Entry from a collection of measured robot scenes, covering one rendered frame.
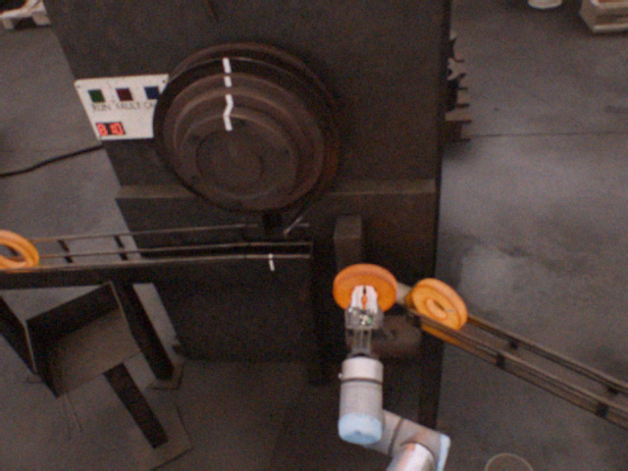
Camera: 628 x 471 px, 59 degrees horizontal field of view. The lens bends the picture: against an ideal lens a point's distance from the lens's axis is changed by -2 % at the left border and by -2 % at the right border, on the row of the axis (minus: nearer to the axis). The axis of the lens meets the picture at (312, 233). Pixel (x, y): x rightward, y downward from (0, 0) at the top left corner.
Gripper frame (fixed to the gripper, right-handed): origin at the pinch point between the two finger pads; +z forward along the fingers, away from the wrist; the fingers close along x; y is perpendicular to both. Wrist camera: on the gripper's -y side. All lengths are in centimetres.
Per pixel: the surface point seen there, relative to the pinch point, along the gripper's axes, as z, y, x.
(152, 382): -4, -87, 87
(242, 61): 35, 41, 26
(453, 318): -3.5, -12.0, -22.4
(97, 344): -10, -24, 79
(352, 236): 19.6, -10.6, 4.3
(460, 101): 171, -122, -46
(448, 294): 0.8, -6.8, -20.9
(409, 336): -1.0, -33.1, -11.9
